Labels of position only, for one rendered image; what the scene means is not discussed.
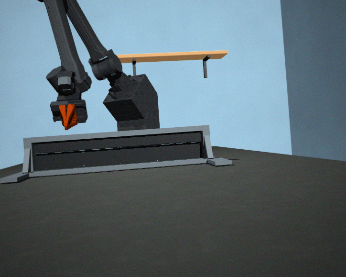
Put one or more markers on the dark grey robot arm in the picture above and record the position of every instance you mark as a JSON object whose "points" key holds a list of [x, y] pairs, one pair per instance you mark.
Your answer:
{"points": [[70, 79]]}

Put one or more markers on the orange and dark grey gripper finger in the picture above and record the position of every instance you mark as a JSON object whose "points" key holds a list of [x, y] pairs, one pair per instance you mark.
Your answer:
{"points": [[72, 115], [62, 110]]}

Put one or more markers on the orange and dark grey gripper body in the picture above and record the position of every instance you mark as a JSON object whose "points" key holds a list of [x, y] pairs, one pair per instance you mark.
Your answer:
{"points": [[81, 109]]}

